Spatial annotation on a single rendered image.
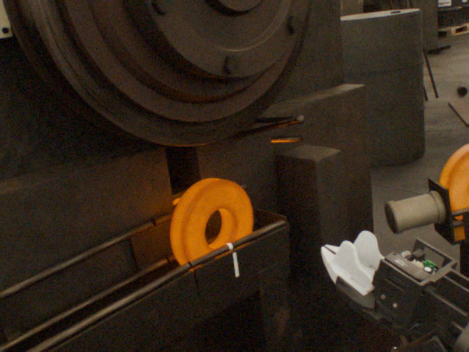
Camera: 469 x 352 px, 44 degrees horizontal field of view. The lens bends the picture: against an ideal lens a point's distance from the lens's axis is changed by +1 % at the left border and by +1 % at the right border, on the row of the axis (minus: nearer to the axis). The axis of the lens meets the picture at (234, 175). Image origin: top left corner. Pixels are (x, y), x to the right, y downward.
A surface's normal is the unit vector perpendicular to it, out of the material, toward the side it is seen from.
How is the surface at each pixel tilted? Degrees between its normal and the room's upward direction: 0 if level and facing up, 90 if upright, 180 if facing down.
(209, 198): 91
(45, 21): 90
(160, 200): 90
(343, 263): 89
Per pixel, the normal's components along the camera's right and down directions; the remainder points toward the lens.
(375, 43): -0.15, 0.30
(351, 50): -0.58, 0.30
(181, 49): 0.65, 0.15
